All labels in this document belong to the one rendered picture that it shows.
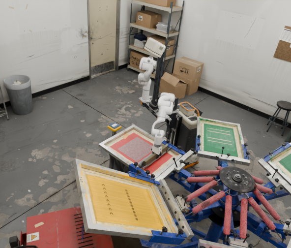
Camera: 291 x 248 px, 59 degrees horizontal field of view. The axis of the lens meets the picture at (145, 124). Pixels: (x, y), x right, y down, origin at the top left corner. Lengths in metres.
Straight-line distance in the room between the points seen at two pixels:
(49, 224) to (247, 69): 5.09
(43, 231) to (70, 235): 0.20
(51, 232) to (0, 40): 3.97
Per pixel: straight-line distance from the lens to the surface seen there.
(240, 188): 2.29
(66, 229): 2.10
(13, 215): 3.73
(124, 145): 2.98
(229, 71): 6.27
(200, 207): 2.26
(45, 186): 3.92
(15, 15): 5.44
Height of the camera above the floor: 2.84
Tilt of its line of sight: 34 degrees down
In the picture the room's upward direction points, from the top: 6 degrees clockwise
